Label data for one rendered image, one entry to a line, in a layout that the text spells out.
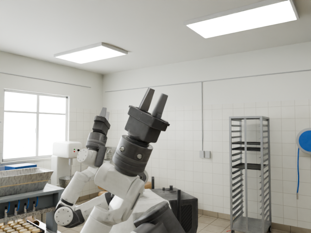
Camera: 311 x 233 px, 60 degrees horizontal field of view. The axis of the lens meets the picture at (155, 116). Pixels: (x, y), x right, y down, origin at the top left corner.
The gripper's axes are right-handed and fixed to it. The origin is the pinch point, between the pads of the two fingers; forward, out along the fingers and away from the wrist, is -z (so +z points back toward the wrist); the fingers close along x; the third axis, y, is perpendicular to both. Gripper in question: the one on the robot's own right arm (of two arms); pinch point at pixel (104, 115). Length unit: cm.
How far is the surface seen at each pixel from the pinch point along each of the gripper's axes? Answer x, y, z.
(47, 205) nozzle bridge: -83, 60, 44
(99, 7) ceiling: -95, 84, -170
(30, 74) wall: -284, 293, -183
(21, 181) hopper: -57, 70, 33
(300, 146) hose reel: -300, -193, -114
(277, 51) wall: -264, -149, -264
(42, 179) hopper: -69, 62, 28
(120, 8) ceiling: -100, 61, -175
